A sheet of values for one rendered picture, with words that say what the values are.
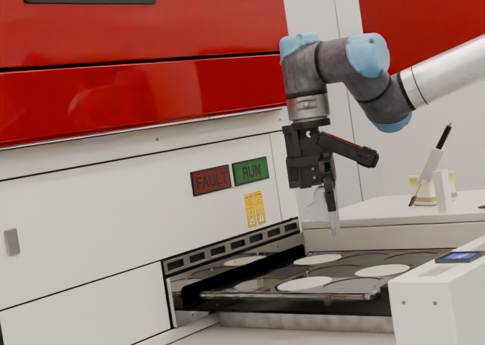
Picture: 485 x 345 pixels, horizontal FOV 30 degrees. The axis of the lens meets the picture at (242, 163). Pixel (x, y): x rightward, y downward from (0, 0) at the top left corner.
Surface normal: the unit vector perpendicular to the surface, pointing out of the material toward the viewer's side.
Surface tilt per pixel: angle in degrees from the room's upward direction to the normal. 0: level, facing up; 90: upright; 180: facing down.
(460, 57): 69
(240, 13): 90
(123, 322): 90
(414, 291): 90
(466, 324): 90
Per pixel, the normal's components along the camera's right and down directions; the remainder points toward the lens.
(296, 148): -0.15, 0.07
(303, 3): 0.78, -0.08
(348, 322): -0.61, 0.13
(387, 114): 0.05, 0.74
